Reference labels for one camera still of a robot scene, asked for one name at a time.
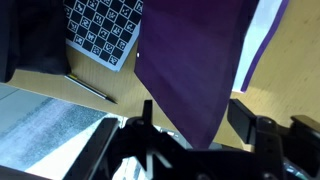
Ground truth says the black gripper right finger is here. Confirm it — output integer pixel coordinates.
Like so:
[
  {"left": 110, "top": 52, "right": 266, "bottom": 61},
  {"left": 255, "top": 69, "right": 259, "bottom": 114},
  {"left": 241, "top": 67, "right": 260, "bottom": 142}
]
[{"left": 227, "top": 98, "right": 288, "bottom": 158}]

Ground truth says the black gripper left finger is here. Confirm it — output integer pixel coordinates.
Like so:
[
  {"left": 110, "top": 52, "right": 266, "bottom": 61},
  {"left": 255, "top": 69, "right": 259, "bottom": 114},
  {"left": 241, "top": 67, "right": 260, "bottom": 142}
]
[{"left": 63, "top": 117, "right": 120, "bottom": 180}]

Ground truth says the purple cloth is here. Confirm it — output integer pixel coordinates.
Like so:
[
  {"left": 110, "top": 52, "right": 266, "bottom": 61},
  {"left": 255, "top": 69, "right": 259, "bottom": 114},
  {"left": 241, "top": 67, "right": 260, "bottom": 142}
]
[{"left": 133, "top": 0, "right": 291, "bottom": 150}]

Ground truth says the white paper inside folder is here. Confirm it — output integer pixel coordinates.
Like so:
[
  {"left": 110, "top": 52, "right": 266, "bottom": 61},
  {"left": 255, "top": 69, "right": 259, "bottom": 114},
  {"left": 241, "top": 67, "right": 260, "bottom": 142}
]
[{"left": 232, "top": 0, "right": 284, "bottom": 93}]

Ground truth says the grey pen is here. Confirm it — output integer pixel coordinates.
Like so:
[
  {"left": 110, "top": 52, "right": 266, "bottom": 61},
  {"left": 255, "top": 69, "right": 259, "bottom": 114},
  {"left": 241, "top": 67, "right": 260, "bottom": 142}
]
[{"left": 64, "top": 73, "right": 118, "bottom": 105}]

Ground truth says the white printed sheet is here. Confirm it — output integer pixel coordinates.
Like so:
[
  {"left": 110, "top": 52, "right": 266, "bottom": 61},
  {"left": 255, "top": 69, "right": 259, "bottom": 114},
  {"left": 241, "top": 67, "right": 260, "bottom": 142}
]
[{"left": 116, "top": 114, "right": 194, "bottom": 180}]

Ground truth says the black white checkerboard calibration board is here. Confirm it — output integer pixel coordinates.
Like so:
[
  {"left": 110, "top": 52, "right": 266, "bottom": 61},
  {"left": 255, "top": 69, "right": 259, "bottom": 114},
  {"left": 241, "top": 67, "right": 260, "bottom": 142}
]
[{"left": 63, "top": 0, "right": 145, "bottom": 73}]

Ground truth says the black fabric cloth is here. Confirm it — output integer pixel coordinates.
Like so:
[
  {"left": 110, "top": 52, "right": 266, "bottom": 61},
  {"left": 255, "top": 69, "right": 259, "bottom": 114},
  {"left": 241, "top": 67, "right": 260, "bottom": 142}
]
[{"left": 0, "top": 0, "right": 71, "bottom": 84}]

